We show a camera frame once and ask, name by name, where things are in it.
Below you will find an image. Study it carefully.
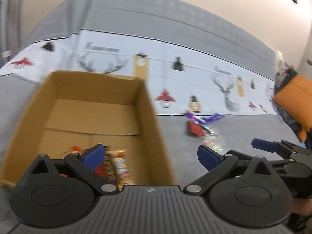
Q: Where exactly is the red coffee sachet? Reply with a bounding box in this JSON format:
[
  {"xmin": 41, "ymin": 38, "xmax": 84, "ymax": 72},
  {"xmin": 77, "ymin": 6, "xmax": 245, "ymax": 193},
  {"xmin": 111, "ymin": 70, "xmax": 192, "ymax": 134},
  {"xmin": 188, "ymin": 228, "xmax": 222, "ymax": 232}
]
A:
[{"xmin": 94, "ymin": 162, "xmax": 109, "ymax": 181}]

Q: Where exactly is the dark brown wafer pack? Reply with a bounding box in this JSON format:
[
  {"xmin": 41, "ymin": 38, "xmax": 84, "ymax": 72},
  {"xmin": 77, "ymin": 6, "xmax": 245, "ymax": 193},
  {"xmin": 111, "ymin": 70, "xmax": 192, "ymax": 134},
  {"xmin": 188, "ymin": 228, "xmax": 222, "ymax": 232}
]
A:
[{"xmin": 103, "ymin": 145, "xmax": 118, "ymax": 185}]

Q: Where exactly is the yellow candy bar wrapper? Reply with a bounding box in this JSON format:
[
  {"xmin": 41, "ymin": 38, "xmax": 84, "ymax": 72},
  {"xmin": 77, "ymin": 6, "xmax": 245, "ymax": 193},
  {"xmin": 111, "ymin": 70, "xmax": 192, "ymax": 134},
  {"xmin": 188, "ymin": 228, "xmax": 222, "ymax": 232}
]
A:
[{"xmin": 110, "ymin": 149, "xmax": 134, "ymax": 190}]

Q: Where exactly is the purple snack packet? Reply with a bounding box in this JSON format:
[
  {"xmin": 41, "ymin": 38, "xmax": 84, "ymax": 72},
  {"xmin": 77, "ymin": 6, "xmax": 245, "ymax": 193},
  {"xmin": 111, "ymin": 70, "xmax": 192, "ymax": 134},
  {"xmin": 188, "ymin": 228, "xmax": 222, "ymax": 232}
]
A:
[{"xmin": 203, "ymin": 113, "xmax": 224, "ymax": 124}]

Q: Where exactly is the purple white long sachet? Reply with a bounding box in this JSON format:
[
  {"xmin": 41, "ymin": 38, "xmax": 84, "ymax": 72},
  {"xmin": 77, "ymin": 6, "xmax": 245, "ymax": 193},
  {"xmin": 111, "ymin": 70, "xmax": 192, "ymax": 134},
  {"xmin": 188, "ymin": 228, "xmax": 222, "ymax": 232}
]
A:
[{"xmin": 183, "ymin": 110, "xmax": 216, "ymax": 135}]

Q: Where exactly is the clear red sausage snack pack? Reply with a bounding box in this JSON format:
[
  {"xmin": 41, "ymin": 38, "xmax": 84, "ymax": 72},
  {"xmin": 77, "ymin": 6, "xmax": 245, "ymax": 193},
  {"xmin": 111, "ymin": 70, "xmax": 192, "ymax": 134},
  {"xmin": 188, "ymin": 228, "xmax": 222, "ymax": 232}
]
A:
[{"xmin": 61, "ymin": 146, "xmax": 85, "ymax": 156}]

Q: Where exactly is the person's right hand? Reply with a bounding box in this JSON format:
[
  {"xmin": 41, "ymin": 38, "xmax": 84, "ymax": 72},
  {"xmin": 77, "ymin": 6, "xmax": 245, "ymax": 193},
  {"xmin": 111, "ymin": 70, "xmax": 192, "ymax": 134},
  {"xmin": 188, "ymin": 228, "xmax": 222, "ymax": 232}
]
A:
[{"xmin": 292, "ymin": 198, "xmax": 312, "ymax": 217}]

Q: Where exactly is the orange cushion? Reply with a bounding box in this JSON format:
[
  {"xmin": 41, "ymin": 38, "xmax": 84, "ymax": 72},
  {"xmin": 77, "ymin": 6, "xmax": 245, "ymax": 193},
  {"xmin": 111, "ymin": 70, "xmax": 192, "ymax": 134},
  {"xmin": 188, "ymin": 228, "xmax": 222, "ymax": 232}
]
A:
[{"xmin": 273, "ymin": 74, "xmax": 311, "ymax": 142}]

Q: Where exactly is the clear bag of candies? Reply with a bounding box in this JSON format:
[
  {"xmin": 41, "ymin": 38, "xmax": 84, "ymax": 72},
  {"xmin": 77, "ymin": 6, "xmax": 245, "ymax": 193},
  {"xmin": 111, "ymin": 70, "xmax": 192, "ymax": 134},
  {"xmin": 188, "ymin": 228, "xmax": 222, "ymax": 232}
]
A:
[{"xmin": 203, "ymin": 134, "xmax": 229, "ymax": 155}]

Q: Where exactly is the brown cardboard box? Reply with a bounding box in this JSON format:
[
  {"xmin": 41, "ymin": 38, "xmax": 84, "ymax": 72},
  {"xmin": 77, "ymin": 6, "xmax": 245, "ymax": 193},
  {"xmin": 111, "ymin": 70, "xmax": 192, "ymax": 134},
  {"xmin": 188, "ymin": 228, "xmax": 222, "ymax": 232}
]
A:
[{"xmin": 1, "ymin": 71, "xmax": 175, "ymax": 186}]

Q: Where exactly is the small red flat packet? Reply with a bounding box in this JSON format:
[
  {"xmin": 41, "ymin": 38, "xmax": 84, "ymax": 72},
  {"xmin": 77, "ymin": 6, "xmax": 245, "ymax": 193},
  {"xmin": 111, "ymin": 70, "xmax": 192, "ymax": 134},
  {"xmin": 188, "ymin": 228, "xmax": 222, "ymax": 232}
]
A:
[{"xmin": 187, "ymin": 121, "xmax": 205, "ymax": 137}]

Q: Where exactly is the white printed sofa cover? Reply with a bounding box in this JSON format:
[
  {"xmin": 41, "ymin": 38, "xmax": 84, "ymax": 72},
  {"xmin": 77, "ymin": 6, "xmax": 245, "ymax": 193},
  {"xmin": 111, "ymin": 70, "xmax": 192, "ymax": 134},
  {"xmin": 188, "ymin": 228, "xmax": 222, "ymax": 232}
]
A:
[{"xmin": 1, "ymin": 30, "xmax": 276, "ymax": 115}]

